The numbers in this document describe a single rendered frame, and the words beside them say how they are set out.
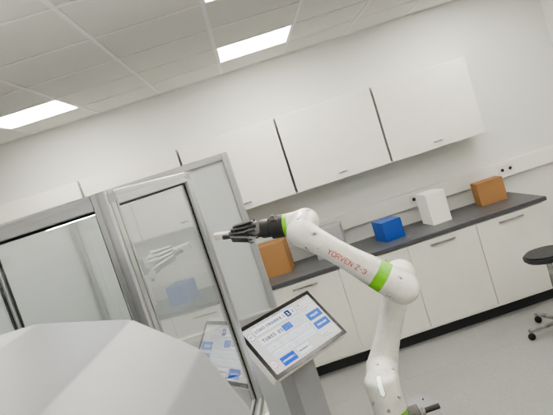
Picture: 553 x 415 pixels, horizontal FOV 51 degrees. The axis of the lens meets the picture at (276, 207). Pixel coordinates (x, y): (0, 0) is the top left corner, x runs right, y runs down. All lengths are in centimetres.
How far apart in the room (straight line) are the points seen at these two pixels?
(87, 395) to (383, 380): 157
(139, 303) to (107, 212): 24
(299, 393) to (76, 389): 220
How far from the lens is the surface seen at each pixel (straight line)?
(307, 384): 304
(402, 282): 214
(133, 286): 149
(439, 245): 511
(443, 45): 591
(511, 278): 540
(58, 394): 87
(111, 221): 148
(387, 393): 231
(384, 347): 242
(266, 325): 291
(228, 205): 353
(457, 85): 552
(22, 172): 588
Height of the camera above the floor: 195
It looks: 5 degrees down
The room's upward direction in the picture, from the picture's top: 18 degrees counter-clockwise
